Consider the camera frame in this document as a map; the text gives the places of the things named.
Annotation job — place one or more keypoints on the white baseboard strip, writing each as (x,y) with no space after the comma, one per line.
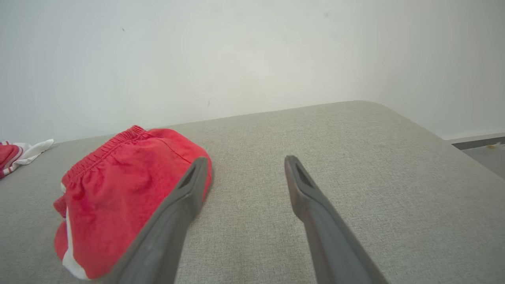
(473,137)

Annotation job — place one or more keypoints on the red shirt with white sleeves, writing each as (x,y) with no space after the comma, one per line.
(10,156)

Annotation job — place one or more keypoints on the grey fabric sofa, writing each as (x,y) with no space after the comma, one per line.
(355,157)

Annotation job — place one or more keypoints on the red shorts with white trim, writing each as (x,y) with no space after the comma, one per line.
(118,189)

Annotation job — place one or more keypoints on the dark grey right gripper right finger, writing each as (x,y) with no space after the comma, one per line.
(331,240)

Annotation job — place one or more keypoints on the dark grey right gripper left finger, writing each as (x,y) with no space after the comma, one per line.
(165,232)

